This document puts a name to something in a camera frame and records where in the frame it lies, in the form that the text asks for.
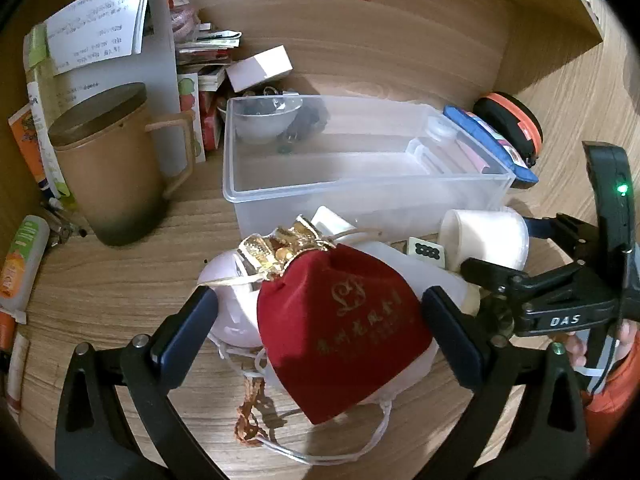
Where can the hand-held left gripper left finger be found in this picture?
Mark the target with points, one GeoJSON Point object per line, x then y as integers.
{"type": "Point", "coordinates": [185, 340]}

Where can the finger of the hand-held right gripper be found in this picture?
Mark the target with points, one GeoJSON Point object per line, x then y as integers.
{"type": "Point", "coordinates": [492, 277]}
{"type": "Point", "coordinates": [575, 235]}

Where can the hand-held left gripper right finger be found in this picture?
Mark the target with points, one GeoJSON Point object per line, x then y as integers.
{"type": "Point", "coordinates": [450, 330]}

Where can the white cylinder jar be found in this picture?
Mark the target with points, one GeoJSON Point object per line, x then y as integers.
{"type": "Point", "coordinates": [490, 240]}

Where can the mahjong tile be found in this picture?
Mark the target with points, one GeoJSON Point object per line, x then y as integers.
{"type": "Point", "coordinates": [425, 250]}

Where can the white face mask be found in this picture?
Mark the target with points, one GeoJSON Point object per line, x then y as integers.
{"type": "Point", "coordinates": [385, 255]}

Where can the clear plastic storage box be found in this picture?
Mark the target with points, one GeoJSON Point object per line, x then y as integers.
{"type": "Point", "coordinates": [350, 170]}

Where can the person's right forearm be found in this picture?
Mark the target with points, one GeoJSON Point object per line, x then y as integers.
{"type": "Point", "coordinates": [615, 410]}

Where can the person's right hand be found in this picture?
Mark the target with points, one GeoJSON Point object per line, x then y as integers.
{"type": "Point", "coordinates": [577, 350]}

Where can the pink flat item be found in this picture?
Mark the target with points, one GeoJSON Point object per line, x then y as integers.
{"type": "Point", "coordinates": [472, 157]}

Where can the black orange round case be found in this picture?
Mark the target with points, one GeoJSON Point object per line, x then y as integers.
{"type": "Point", "coordinates": [515, 120]}

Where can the blue zip pouch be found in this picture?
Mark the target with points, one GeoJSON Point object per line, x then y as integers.
{"type": "Point", "coordinates": [480, 130]}

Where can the white plastic piece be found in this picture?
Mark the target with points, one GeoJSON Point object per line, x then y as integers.
{"type": "Point", "coordinates": [330, 220]}

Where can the white red packet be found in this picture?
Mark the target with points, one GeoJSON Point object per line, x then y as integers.
{"type": "Point", "coordinates": [17, 375]}

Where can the orange green tube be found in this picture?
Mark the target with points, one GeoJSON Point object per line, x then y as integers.
{"type": "Point", "coordinates": [22, 265]}

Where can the brown mug with lid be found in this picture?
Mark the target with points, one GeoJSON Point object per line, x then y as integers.
{"type": "Point", "coordinates": [115, 175]}

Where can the small white bowl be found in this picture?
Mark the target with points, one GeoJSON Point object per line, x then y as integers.
{"type": "Point", "coordinates": [265, 120]}

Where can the fruit sticker sheet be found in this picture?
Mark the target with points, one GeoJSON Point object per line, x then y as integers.
{"type": "Point", "coordinates": [187, 100]}

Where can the orange book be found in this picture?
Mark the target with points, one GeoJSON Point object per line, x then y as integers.
{"type": "Point", "coordinates": [25, 140]}

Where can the white pink cardboard box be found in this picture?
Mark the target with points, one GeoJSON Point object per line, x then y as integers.
{"type": "Point", "coordinates": [260, 67]}

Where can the stack of paper packets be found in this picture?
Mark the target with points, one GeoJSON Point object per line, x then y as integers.
{"type": "Point", "coordinates": [205, 50]}

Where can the green white packet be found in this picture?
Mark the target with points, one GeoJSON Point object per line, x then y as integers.
{"type": "Point", "coordinates": [37, 45]}

